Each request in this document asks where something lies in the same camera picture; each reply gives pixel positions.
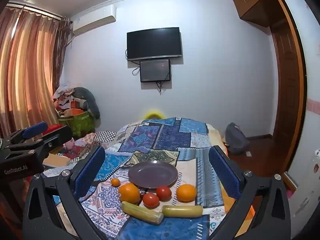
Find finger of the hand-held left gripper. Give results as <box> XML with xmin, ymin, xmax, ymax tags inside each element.
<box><xmin>4</xmin><ymin>121</ymin><xmax>49</xmax><ymax>145</ymax></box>
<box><xmin>4</xmin><ymin>125</ymin><xmax>73</xmax><ymax>156</ymax></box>

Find orange striped curtain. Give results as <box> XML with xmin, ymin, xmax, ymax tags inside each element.
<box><xmin>0</xmin><ymin>4</ymin><xmax>65</xmax><ymax>140</ymax></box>

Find black hanging cable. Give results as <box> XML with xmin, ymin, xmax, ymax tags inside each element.
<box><xmin>156</xmin><ymin>80</ymin><xmax>167</xmax><ymax>95</ymax></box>

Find wooden overhead cabinet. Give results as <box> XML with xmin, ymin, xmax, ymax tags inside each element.
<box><xmin>232</xmin><ymin>0</ymin><xmax>288</xmax><ymax>28</ymax></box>

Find red flat box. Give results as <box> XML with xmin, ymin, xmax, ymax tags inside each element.
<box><xmin>42</xmin><ymin>124</ymin><xmax>65</xmax><ymax>135</ymax></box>

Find tan cardboard box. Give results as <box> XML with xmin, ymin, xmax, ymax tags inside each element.
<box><xmin>42</xmin><ymin>154</ymin><xmax>71</xmax><ymax>167</ymax></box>

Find wooden door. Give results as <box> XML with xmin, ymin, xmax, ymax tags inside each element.
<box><xmin>270</xmin><ymin>0</ymin><xmax>307</xmax><ymax>173</ymax></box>

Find blue patchwork blanket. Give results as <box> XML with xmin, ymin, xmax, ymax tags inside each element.
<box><xmin>42</xmin><ymin>117</ymin><xmax>250</xmax><ymax>240</ymax></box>

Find yellow round object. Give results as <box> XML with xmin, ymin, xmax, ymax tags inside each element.
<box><xmin>144</xmin><ymin>109</ymin><xmax>164</xmax><ymax>119</ymax></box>

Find purple-brown round plate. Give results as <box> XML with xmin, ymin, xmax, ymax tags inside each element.
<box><xmin>128</xmin><ymin>161</ymin><xmax>179</xmax><ymax>189</ymax></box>

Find white plastic appliance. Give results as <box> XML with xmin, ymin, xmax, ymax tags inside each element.
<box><xmin>285</xmin><ymin>149</ymin><xmax>320</xmax><ymax>218</ymax></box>

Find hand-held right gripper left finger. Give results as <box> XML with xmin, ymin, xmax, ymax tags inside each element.
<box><xmin>22</xmin><ymin>145</ymin><xmax>107</xmax><ymax>240</ymax></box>

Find yellow-green sugarcane piece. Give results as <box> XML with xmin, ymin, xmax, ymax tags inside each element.
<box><xmin>162</xmin><ymin>205</ymin><xmax>203</xmax><ymax>218</ymax></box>
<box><xmin>121</xmin><ymin>201</ymin><xmax>164</xmax><ymax>224</ymax></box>

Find orange with sticker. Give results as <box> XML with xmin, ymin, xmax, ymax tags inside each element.
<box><xmin>118</xmin><ymin>183</ymin><xmax>140</xmax><ymax>205</ymax></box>

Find white air conditioner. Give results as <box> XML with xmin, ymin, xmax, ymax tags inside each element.
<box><xmin>72</xmin><ymin>4</ymin><xmax>117</xmax><ymax>36</ymax></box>

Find small black wall monitor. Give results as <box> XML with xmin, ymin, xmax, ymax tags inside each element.
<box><xmin>139</xmin><ymin>59</ymin><xmax>172</xmax><ymax>83</ymax></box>

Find black-white checkered cloth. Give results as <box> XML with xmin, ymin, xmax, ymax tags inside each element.
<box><xmin>96</xmin><ymin>130</ymin><xmax>117</xmax><ymax>143</ymax></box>

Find grey backpack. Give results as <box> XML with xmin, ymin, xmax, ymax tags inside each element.
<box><xmin>225</xmin><ymin>122</ymin><xmax>249</xmax><ymax>155</ymax></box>

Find red tomato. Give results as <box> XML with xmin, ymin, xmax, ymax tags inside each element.
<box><xmin>156</xmin><ymin>185</ymin><xmax>172</xmax><ymax>201</ymax></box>
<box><xmin>142</xmin><ymin>192</ymin><xmax>160</xmax><ymax>208</ymax></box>

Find dark patterned curtain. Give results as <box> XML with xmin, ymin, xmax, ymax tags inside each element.
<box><xmin>54</xmin><ymin>16</ymin><xmax>74</xmax><ymax>88</ymax></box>

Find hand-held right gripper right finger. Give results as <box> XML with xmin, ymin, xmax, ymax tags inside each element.
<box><xmin>208</xmin><ymin>145</ymin><xmax>292</xmax><ymax>240</ymax></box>

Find black wall television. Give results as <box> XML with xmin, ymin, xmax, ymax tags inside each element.
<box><xmin>127</xmin><ymin>27</ymin><xmax>182</xmax><ymax>61</ymax></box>

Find pile of boxes and clutter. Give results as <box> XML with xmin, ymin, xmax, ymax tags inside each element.
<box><xmin>52</xmin><ymin>85</ymin><xmax>88</xmax><ymax>117</ymax></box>

